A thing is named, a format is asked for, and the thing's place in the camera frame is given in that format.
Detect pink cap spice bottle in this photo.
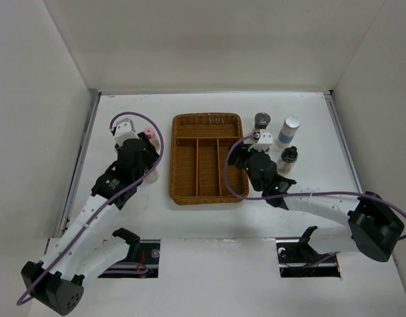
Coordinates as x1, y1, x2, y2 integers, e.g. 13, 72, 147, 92
143, 127, 160, 151

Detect silver cap blue bottle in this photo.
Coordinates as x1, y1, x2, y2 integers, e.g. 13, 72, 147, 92
276, 116, 300, 148

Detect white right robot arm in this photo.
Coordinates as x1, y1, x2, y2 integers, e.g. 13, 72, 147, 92
224, 143, 406, 262

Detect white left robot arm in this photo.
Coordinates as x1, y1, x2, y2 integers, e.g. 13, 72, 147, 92
17, 132, 160, 316

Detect brown wicker tray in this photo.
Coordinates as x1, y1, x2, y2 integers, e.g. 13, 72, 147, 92
169, 113, 243, 205

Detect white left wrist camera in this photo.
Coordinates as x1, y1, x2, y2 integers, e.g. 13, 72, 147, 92
112, 118, 138, 147

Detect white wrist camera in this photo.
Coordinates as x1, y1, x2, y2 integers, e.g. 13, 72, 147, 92
112, 118, 138, 147
250, 129, 274, 153

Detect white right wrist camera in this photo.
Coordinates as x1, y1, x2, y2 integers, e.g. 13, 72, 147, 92
250, 129, 274, 153

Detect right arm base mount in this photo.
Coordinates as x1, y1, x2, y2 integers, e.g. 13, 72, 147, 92
275, 226, 341, 278

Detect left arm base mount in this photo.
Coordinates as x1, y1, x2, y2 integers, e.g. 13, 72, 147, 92
99, 228, 161, 279

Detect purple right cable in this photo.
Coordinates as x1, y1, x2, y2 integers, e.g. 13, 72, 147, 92
223, 133, 406, 239

